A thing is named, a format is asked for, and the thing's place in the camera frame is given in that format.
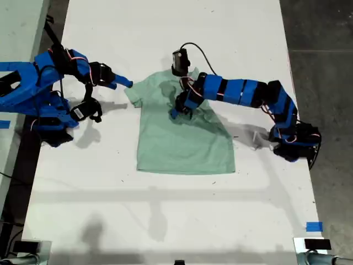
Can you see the grey tube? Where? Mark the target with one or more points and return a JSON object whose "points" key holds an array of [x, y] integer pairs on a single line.
{"points": [[19, 260], [317, 260]]}

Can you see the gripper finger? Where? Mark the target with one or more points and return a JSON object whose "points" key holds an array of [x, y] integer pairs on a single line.
{"points": [[180, 103], [189, 112], [118, 77], [109, 85]]}

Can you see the small black box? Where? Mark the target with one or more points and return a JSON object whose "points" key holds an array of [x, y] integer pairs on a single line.
{"points": [[317, 243], [26, 246]]}

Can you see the black table strut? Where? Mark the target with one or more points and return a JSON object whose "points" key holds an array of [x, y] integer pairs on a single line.
{"points": [[52, 33]]}

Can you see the black grey camera box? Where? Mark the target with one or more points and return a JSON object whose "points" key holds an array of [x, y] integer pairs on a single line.
{"points": [[180, 60]]}

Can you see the pale green T-shirt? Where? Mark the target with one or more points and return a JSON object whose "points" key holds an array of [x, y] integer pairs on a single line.
{"points": [[187, 149]]}

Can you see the blue tape patch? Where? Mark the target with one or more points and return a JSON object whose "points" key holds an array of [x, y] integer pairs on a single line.
{"points": [[314, 226]]}

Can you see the black camera box white label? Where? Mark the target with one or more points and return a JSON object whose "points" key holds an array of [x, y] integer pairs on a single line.
{"points": [[80, 111]]}

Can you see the black stand base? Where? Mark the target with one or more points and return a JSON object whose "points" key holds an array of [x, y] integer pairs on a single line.
{"points": [[179, 262]]}

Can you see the pale side table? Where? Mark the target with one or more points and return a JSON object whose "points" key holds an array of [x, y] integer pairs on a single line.
{"points": [[16, 33]]}

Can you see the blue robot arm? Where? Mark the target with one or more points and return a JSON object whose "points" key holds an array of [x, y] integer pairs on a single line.
{"points": [[234, 91], [24, 82]]}

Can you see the short blue tape strip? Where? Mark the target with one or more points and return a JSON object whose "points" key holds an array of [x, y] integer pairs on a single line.
{"points": [[5, 124]]}

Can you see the silver corner bracket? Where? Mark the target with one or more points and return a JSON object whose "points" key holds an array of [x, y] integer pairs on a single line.
{"points": [[45, 248], [298, 245]]}

